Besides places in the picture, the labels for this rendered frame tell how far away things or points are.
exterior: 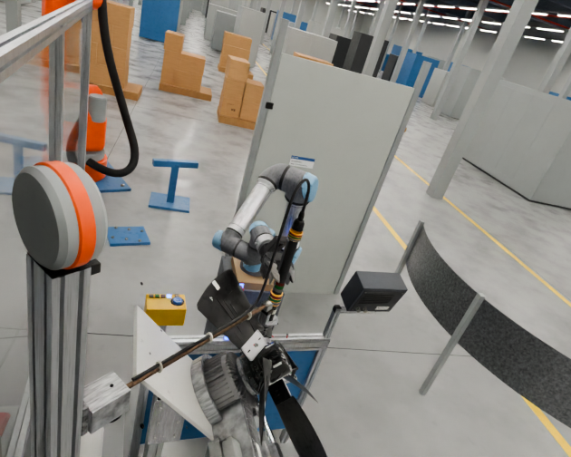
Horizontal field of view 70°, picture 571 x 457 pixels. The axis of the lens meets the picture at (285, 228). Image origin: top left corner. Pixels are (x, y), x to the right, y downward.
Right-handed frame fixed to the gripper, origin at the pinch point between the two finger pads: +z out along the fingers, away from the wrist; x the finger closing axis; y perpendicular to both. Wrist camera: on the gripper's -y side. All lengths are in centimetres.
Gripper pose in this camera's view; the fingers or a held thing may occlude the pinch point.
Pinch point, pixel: (285, 277)
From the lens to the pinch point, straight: 131.7
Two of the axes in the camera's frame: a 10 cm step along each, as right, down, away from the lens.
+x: -9.2, -0.8, -3.8
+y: -2.6, 8.6, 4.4
